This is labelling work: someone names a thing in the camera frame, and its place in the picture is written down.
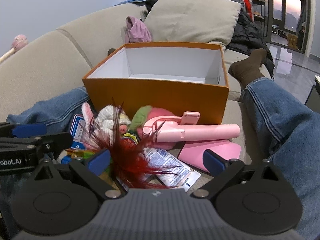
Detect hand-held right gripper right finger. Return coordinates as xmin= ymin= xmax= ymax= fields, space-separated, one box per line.
xmin=190 ymin=149 xmax=286 ymax=202

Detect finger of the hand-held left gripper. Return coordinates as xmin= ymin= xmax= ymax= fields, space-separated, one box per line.
xmin=0 ymin=122 xmax=48 ymax=139
xmin=0 ymin=132 xmax=74 ymax=157

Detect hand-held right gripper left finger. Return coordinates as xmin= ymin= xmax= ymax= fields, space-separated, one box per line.
xmin=29 ymin=149 xmax=128 ymax=201

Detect orange cardboard box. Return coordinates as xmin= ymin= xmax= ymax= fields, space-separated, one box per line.
xmin=82 ymin=42 xmax=230 ymax=126

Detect pink flat case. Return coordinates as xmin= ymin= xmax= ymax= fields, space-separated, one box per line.
xmin=177 ymin=140 xmax=242 ymax=173

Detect green yellow toy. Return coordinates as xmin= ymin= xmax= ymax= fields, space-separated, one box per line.
xmin=61 ymin=147 xmax=100 ymax=165

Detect blue white card packet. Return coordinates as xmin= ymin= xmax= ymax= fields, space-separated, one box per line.
xmin=69 ymin=114 xmax=91 ymax=153

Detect person's left leg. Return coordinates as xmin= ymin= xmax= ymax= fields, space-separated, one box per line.
xmin=6 ymin=86 xmax=98 ymax=133

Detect person's leg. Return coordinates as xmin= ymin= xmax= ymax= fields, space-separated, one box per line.
xmin=6 ymin=86 xmax=98 ymax=133
xmin=240 ymin=77 xmax=320 ymax=238

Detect red feather toy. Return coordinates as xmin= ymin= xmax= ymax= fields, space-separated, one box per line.
xmin=82 ymin=97 xmax=183 ymax=189

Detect pink selfie stick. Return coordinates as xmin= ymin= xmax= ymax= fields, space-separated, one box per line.
xmin=142 ymin=111 xmax=240 ymax=143

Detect small colourful packet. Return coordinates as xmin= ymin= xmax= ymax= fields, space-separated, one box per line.
xmin=121 ymin=132 xmax=142 ymax=147

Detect white cream tube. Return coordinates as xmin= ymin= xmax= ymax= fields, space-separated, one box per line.
xmin=142 ymin=147 xmax=202 ymax=189

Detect white pink plush rabbit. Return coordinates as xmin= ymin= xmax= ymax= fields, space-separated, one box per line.
xmin=81 ymin=102 xmax=132 ymax=140

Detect green pink plush peach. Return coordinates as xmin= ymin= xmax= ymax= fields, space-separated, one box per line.
xmin=130 ymin=106 xmax=175 ymax=140

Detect beige sofa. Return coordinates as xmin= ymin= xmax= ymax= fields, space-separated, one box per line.
xmin=0 ymin=4 xmax=275 ymax=180

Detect person's right leg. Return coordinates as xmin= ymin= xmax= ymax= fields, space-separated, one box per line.
xmin=240 ymin=77 xmax=320 ymax=238

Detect pink ball massage stick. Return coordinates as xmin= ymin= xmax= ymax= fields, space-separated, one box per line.
xmin=0 ymin=34 xmax=29 ymax=64

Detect dark side table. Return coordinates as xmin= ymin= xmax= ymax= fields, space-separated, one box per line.
xmin=304 ymin=75 xmax=320 ymax=105

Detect black puffer jacket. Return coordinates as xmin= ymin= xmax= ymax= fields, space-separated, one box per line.
xmin=226 ymin=7 xmax=275 ymax=79

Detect pink garment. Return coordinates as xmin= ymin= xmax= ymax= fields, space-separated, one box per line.
xmin=124 ymin=16 xmax=152 ymax=44

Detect tan boots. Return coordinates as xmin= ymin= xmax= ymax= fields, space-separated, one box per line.
xmin=286 ymin=34 xmax=299 ymax=50

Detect beige cushion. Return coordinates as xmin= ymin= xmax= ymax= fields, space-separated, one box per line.
xmin=144 ymin=0 xmax=242 ymax=47

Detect black metal rack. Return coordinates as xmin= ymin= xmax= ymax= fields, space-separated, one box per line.
xmin=244 ymin=0 xmax=267 ymax=39

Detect red cloth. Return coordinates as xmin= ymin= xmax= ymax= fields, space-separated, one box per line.
xmin=243 ymin=0 xmax=254 ymax=22

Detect dark framed glass door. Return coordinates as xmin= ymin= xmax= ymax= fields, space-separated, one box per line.
xmin=257 ymin=0 xmax=313 ymax=46

